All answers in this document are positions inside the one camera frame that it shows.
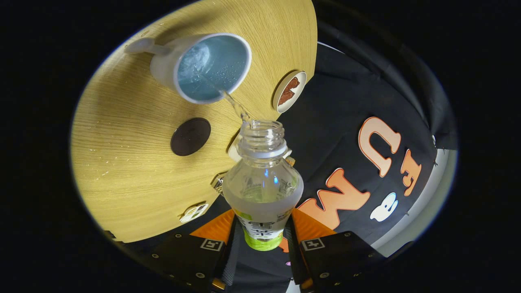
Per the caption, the white divided dish with beans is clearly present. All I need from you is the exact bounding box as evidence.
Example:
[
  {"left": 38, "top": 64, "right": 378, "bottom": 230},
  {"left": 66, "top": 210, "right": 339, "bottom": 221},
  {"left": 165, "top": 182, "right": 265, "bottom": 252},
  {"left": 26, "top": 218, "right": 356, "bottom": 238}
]
[{"left": 180, "top": 203, "right": 210, "bottom": 223}]

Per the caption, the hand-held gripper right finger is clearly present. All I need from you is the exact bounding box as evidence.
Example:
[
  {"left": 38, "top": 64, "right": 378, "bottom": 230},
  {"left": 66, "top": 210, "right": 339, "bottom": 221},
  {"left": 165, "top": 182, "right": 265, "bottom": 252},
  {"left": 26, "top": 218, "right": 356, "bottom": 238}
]
[{"left": 285, "top": 208, "right": 387, "bottom": 291}]

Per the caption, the cream toaster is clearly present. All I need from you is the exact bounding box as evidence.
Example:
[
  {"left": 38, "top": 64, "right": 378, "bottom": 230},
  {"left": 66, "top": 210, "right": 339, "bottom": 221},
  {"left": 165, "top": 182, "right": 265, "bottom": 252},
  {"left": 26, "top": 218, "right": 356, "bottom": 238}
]
[{"left": 227, "top": 129, "right": 296, "bottom": 167}]

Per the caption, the metal wire utensil holder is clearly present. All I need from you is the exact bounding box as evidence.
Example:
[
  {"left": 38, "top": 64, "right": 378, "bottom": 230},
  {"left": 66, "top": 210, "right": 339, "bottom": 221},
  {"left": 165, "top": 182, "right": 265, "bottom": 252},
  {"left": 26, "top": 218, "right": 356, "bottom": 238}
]
[{"left": 211, "top": 172, "right": 228, "bottom": 195}]

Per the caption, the wooden table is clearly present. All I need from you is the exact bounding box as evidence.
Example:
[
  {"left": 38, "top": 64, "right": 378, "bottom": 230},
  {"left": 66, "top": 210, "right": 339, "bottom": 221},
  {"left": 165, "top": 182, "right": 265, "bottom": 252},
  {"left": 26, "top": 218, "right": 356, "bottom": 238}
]
[{"left": 70, "top": 0, "right": 318, "bottom": 243}]

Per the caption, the white cup with handle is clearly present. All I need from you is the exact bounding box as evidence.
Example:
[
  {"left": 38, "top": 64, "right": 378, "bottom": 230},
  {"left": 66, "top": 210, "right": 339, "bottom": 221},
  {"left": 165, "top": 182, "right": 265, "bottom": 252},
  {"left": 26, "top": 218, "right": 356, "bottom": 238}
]
[{"left": 124, "top": 33, "right": 252, "bottom": 105}]

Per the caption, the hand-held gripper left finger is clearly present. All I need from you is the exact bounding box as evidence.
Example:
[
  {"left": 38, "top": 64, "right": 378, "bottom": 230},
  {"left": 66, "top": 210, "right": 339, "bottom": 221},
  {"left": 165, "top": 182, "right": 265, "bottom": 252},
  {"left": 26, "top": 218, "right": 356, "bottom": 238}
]
[{"left": 142, "top": 209, "right": 241, "bottom": 291}]

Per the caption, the beige oval plate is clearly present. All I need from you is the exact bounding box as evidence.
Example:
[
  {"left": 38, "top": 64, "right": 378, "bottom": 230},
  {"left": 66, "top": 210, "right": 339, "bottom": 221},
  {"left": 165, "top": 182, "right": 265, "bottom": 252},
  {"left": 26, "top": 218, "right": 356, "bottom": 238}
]
[{"left": 272, "top": 70, "right": 307, "bottom": 114}]

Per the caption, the clear juice bottle green label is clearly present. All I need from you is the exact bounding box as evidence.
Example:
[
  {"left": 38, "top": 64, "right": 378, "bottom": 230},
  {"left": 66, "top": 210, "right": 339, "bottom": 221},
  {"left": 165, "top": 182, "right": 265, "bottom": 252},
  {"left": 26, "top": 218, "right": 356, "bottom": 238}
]
[{"left": 222, "top": 119, "right": 304, "bottom": 251}]

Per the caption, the dark round coaster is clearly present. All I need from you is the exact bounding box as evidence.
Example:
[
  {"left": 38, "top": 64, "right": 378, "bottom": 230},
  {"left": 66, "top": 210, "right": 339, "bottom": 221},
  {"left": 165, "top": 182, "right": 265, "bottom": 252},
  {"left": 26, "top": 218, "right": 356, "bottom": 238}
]
[{"left": 170, "top": 118, "right": 212, "bottom": 157}]

